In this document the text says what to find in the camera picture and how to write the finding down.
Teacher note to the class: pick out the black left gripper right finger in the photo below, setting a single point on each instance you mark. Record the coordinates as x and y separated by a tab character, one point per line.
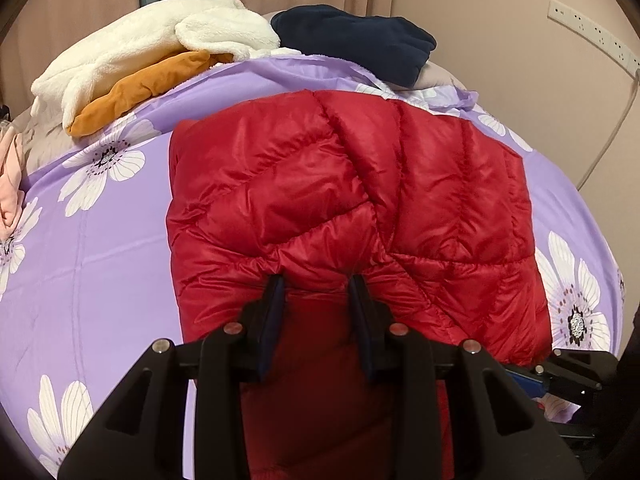
497	432

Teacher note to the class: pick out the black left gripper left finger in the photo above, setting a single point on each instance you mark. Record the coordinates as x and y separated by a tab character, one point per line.
137	433

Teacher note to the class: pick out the red puffer down jacket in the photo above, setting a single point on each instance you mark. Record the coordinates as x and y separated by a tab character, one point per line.
319	186

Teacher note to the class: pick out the purple floral bed cover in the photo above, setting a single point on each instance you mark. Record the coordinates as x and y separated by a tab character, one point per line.
85	280

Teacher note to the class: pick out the pink folded garment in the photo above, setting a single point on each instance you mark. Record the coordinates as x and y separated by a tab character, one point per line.
12	165

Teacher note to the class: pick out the orange folded garment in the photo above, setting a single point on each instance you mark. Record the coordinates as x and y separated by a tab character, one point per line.
141	86

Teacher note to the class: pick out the navy blue fleece garment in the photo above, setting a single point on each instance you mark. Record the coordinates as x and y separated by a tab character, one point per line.
394	49

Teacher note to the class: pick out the white fleece blanket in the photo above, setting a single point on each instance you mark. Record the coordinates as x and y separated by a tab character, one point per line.
91	67

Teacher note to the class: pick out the white wall power strip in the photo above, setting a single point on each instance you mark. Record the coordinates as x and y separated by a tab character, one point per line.
595	34

